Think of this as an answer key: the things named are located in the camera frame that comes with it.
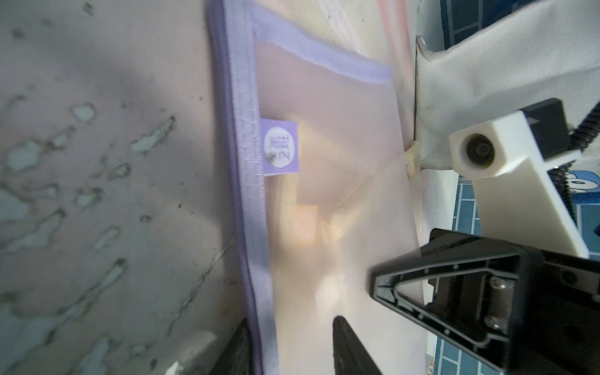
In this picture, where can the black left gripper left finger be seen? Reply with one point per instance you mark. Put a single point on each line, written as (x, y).
(237, 358)

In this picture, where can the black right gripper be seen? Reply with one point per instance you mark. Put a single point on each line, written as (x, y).
(473, 292)

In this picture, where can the white canvas Doraemon tote bag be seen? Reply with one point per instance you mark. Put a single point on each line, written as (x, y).
(544, 50)

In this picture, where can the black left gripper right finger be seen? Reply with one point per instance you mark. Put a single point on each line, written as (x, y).
(350, 356)

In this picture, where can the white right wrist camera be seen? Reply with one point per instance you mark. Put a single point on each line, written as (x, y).
(508, 160)

